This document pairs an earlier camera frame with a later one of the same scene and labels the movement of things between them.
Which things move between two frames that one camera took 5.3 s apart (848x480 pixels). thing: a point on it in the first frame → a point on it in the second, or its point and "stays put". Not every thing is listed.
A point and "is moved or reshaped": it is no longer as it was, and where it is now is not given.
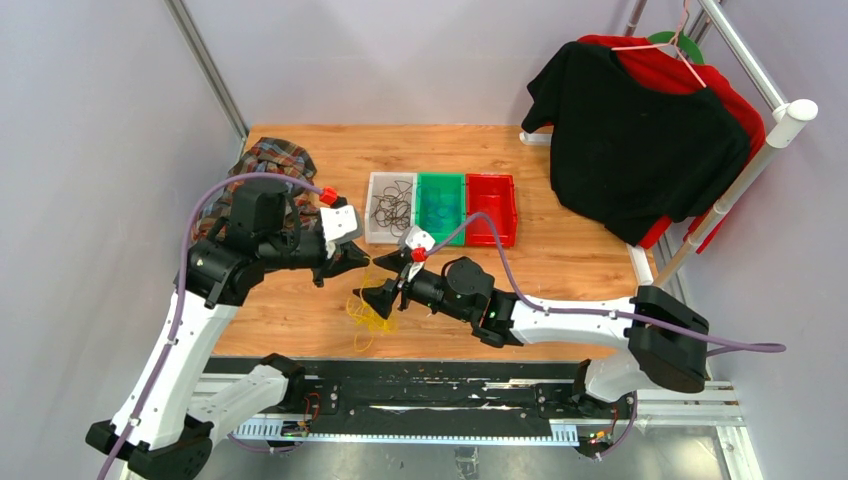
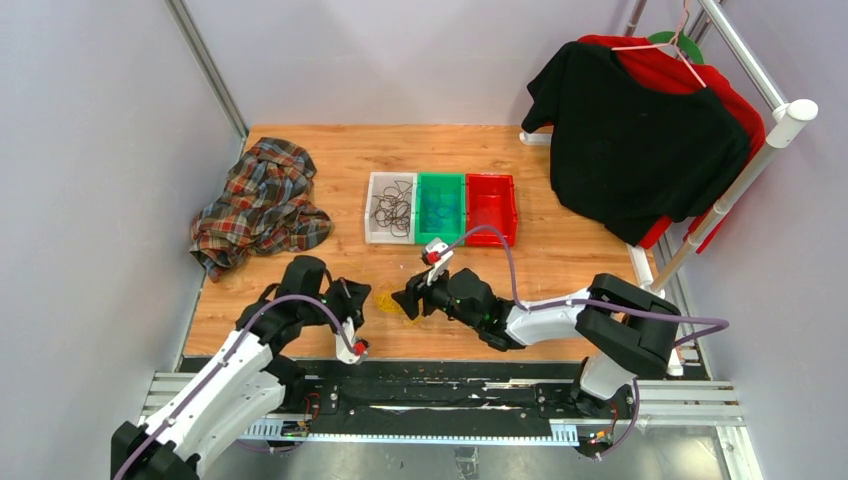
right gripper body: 427,289 stays put
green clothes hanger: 688,48 stays put
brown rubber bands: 393,209 stays put
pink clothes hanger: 673,43 stays put
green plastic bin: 440,204 stays put
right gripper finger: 396,260 → 418,285
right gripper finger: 381,298 → 409,299
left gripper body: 300,249 → 339,299
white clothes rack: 793,113 stays put
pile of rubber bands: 360,310 is moved or reshaped
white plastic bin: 391,206 stays put
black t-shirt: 628,152 stays put
